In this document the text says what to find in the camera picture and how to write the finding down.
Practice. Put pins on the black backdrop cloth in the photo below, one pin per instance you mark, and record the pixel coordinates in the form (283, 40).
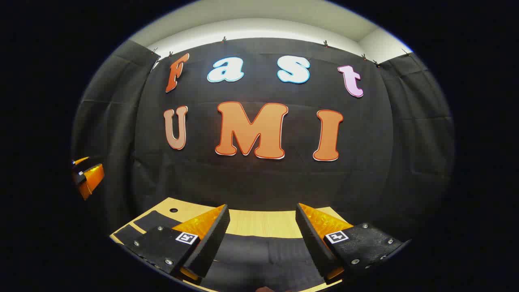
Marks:
(263, 182)

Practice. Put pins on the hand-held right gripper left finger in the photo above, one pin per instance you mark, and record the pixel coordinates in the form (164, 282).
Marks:
(211, 243)

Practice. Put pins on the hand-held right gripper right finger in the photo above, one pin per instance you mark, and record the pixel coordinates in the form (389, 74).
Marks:
(314, 243)

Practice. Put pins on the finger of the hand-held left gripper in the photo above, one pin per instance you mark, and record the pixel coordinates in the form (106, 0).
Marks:
(81, 160)
(92, 178)

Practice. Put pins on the dark jeans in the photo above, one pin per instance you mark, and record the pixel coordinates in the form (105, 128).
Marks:
(259, 259)

